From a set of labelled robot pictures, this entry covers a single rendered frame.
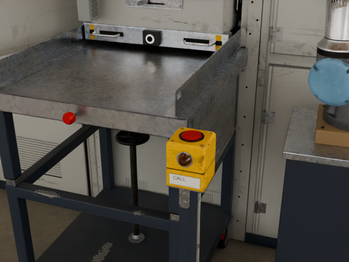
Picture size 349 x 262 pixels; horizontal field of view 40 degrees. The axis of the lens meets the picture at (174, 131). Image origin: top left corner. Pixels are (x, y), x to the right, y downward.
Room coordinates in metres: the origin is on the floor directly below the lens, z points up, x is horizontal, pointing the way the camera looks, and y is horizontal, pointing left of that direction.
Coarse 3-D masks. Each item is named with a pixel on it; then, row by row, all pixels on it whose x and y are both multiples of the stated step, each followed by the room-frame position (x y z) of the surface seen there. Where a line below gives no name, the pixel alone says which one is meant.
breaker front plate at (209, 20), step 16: (112, 0) 1.72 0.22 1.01; (128, 0) 1.70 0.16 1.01; (176, 0) 1.64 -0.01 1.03; (192, 0) 1.62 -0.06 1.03; (208, 0) 1.60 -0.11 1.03; (112, 16) 1.72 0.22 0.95; (128, 16) 1.70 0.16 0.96; (144, 16) 1.68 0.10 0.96; (160, 16) 1.66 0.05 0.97; (176, 16) 1.64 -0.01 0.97; (192, 16) 1.62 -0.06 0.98; (208, 16) 1.60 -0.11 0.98; (208, 32) 1.60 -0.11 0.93
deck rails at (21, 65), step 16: (80, 32) 1.73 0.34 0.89; (32, 48) 1.46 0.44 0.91; (48, 48) 1.54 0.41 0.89; (64, 48) 1.62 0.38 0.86; (80, 48) 1.67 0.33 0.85; (224, 48) 1.49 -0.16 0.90; (0, 64) 1.31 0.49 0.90; (16, 64) 1.38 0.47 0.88; (32, 64) 1.45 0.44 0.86; (48, 64) 1.48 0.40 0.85; (208, 64) 1.32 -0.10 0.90; (224, 64) 1.48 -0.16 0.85; (0, 80) 1.30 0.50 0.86; (16, 80) 1.33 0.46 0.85; (192, 80) 1.18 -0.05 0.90; (208, 80) 1.32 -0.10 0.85; (176, 96) 1.06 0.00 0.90; (192, 96) 1.18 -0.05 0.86; (176, 112) 1.06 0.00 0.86
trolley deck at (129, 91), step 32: (64, 64) 1.49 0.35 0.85; (96, 64) 1.49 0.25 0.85; (128, 64) 1.49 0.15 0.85; (160, 64) 1.49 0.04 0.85; (192, 64) 1.49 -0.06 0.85; (0, 96) 1.23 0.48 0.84; (32, 96) 1.21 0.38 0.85; (64, 96) 1.21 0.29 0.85; (96, 96) 1.21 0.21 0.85; (128, 96) 1.21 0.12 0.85; (160, 96) 1.21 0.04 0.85; (128, 128) 1.10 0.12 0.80; (160, 128) 1.07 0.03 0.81; (192, 128) 1.08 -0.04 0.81
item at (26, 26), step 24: (0, 0) 1.66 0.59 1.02; (24, 0) 1.73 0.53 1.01; (48, 0) 1.80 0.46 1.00; (72, 0) 1.89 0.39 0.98; (0, 24) 1.65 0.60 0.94; (24, 24) 1.72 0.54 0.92; (48, 24) 1.80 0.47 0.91; (72, 24) 1.88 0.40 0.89; (0, 48) 1.64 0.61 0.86; (24, 48) 1.68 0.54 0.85
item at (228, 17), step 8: (224, 0) 1.59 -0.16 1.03; (232, 0) 1.70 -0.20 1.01; (224, 8) 1.60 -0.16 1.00; (232, 8) 1.70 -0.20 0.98; (240, 8) 1.83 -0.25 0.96; (224, 16) 1.60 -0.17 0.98; (232, 16) 1.71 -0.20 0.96; (240, 16) 1.84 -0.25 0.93; (224, 24) 1.61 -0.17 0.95; (232, 24) 1.72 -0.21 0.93
